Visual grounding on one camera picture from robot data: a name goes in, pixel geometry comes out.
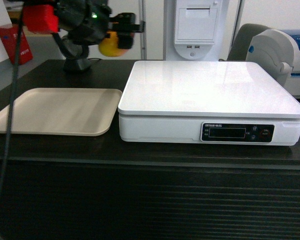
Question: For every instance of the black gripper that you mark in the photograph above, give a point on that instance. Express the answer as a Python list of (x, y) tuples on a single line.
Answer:
[(86, 21)]

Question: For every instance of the yellow red mango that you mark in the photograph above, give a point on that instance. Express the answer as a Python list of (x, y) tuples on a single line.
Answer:
[(113, 45)]

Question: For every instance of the white checkout scale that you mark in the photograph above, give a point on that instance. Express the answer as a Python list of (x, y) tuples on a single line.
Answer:
[(207, 102)]

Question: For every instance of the black slatted checkout counter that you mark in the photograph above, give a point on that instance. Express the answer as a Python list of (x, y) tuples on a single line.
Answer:
[(66, 187)]

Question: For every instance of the white rolling stand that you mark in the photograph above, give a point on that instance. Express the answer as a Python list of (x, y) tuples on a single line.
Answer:
[(143, 34)]

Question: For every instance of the white receipt printer kiosk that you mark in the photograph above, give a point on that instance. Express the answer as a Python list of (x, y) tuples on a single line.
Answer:
[(198, 30)]

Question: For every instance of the beige plastic tray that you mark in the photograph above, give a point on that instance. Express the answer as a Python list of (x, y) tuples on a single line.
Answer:
[(65, 111)]

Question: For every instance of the red box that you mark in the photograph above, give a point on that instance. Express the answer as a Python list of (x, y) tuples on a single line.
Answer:
[(8, 36)]

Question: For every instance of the white label printer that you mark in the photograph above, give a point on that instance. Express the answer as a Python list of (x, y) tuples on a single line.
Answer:
[(278, 53)]

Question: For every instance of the red wrist camera mount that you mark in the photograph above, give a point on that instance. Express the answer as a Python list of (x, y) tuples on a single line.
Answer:
[(40, 19)]

